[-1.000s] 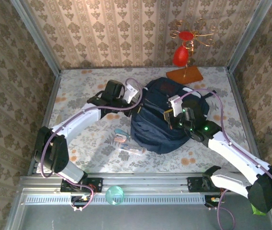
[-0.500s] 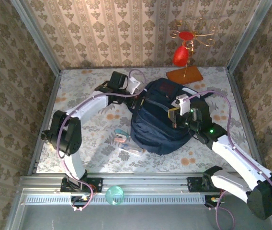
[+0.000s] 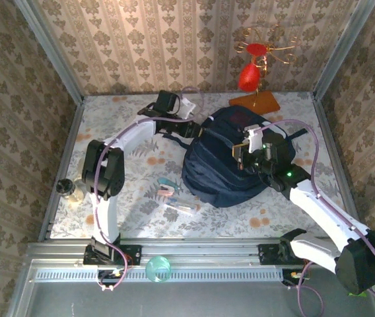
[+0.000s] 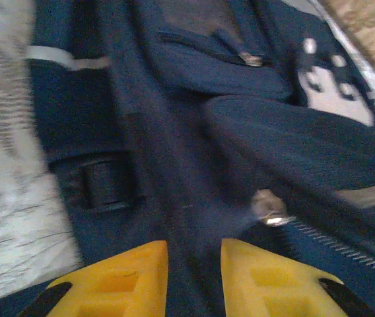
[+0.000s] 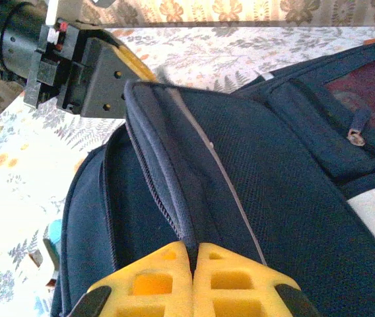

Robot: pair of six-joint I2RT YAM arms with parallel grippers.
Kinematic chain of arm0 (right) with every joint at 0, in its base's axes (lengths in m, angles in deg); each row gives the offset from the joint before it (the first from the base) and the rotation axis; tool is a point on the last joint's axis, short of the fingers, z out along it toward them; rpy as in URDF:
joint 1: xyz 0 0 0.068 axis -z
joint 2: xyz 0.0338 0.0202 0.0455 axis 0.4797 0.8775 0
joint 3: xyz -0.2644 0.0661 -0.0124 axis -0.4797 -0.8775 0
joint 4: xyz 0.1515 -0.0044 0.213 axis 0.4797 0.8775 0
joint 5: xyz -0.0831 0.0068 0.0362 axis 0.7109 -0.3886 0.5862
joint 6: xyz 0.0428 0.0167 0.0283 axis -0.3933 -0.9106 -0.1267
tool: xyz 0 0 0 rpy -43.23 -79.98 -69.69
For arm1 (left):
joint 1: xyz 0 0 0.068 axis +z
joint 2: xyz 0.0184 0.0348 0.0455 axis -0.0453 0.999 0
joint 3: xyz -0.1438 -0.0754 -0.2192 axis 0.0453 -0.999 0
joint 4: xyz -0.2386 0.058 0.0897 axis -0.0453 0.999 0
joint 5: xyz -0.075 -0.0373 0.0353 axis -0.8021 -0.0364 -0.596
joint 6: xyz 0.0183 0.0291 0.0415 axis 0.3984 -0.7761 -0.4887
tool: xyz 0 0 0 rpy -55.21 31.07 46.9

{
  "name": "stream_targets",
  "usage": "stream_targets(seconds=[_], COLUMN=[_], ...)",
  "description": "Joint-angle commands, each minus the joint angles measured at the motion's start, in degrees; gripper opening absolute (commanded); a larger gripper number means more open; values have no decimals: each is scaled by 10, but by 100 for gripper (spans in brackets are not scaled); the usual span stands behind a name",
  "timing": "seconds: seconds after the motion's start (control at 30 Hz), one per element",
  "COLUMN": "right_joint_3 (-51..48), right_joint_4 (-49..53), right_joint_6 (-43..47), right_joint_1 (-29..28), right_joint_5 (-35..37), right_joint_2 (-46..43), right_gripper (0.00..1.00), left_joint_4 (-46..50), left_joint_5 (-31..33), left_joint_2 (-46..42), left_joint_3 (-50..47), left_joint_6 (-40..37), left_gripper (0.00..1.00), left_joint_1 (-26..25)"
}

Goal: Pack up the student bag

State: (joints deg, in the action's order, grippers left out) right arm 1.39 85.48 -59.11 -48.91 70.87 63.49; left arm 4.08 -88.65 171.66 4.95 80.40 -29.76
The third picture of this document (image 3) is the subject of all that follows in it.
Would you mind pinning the red bell ornament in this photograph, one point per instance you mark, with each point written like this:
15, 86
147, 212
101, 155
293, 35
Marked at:
249, 79

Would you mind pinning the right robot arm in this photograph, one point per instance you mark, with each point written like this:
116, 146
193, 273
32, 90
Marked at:
323, 211

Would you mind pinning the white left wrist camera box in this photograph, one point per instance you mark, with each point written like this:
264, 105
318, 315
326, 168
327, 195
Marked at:
187, 107

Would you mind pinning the clear pen pack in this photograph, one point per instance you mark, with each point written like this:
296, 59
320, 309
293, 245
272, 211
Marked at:
180, 206

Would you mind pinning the green packet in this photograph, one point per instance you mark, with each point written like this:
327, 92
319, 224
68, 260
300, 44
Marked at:
357, 293

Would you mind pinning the pink stapler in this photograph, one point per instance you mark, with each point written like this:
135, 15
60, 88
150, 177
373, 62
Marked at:
164, 190

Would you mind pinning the red round ornament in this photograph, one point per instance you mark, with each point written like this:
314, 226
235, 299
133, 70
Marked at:
257, 49

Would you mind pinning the navy blue backpack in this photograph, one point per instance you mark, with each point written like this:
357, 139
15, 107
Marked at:
217, 171

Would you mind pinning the clear glass jar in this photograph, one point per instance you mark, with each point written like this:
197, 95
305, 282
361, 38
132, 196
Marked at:
78, 195

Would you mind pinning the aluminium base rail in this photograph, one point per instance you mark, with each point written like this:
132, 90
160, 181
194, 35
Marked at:
200, 251

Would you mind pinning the red and gold ornament stand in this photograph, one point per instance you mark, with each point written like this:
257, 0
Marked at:
257, 104

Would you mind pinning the aluminium frame post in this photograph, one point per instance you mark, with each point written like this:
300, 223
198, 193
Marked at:
52, 53
342, 49

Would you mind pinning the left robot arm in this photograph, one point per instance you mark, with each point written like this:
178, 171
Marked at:
103, 171

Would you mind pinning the teal translucent tape roll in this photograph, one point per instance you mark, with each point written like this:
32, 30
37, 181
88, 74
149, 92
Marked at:
157, 269

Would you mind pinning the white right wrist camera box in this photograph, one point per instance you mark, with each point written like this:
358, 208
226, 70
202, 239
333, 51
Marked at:
255, 140

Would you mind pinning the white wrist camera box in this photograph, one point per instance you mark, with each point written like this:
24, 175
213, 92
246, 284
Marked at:
187, 107
255, 140

